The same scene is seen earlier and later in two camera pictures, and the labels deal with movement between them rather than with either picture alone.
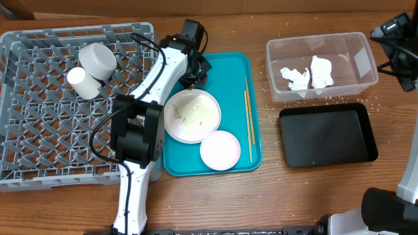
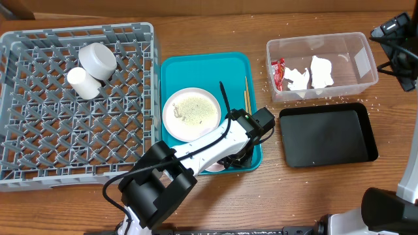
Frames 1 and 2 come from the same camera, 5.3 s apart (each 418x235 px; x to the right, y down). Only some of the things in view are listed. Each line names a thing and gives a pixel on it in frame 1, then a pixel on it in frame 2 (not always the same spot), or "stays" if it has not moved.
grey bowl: x=98 y=60 stays
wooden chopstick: x=249 y=113 stays
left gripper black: x=190 y=81 -> x=247 y=158
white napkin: x=300 y=80 stays
